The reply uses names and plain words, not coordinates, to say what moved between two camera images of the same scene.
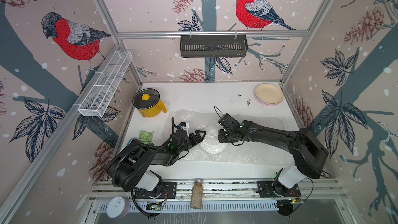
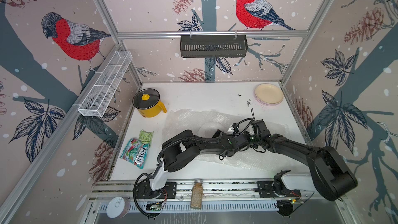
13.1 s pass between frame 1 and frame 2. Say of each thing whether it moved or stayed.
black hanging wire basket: stayed
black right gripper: moved
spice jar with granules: stayed
